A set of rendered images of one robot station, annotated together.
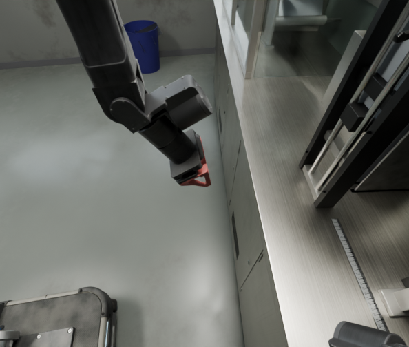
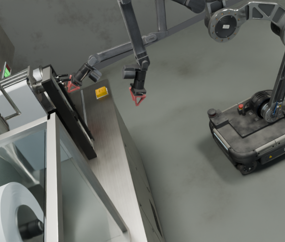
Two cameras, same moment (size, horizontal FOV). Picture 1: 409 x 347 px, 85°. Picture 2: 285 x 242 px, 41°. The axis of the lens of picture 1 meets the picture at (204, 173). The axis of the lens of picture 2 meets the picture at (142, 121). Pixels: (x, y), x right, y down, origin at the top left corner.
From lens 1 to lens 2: 2.17 m
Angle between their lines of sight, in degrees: 90
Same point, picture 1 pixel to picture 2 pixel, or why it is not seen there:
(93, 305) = (240, 149)
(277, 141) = (106, 167)
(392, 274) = not seen: hidden behind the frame
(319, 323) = (102, 107)
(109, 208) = not seen: outside the picture
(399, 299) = not seen: hidden behind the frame
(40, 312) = (269, 134)
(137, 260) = (246, 204)
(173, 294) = (205, 195)
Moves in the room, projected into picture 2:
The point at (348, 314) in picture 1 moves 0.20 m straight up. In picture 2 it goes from (93, 113) to (80, 88)
